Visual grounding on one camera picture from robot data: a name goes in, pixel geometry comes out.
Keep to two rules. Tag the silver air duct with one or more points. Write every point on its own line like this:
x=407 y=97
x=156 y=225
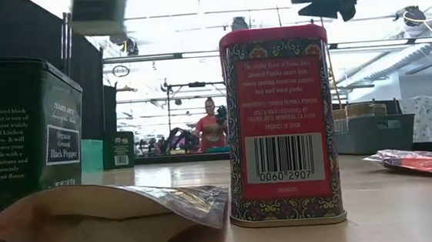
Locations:
x=396 y=60

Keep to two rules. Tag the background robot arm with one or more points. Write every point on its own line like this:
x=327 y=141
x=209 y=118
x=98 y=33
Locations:
x=182 y=139

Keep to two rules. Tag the brown kraft paper pouch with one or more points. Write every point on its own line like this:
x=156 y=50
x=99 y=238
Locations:
x=93 y=231

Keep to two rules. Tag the person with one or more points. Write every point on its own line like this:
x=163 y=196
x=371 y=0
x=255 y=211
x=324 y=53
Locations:
x=211 y=131

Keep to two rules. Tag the smoked paprika tin red lid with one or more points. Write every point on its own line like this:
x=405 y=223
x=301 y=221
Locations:
x=282 y=131

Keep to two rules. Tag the black curtain partition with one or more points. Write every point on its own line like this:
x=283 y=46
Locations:
x=8 y=29

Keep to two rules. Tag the teal plastic bin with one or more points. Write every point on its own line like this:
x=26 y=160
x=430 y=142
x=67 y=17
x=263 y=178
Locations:
x=92 y=156

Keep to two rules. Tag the green black pepper tin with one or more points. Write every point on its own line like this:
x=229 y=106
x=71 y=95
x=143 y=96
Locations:
x=20 y=132
x=118 y=152

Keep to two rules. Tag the metal gantry frame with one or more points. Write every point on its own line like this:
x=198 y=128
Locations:
x=197 y=84

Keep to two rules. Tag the white floral cloth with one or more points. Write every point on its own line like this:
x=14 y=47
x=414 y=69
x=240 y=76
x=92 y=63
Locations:
x=428 y=119

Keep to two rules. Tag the tan spice jar pale label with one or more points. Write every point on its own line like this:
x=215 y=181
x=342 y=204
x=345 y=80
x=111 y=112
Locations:
x=340 y=124

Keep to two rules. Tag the grey plastic bin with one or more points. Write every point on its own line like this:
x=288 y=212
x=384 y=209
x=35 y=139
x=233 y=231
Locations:
x=364 y=140

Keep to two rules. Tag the thin black pole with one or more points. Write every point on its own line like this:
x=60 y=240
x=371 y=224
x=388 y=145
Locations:
x=64 y=40
x=69 y=39

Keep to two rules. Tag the horizontal ceiling light beam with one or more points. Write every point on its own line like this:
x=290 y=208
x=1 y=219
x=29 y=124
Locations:
x=149 y=58

